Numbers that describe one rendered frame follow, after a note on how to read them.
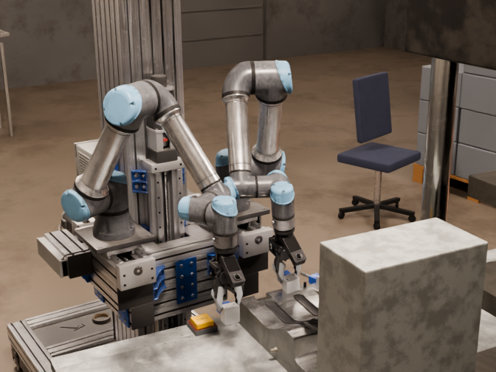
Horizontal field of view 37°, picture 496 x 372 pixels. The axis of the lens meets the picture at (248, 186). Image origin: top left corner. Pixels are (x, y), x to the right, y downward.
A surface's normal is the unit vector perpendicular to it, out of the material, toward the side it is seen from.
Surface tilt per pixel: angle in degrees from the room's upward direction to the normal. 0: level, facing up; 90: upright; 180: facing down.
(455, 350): 90
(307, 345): 84
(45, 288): 0
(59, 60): 90
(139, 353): 0
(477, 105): 90
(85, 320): 0
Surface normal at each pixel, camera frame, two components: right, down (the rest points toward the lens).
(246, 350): -0.01, -0.95
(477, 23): -0.89, 0.15
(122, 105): -0.43, 0.18
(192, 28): 0.54, 0.26
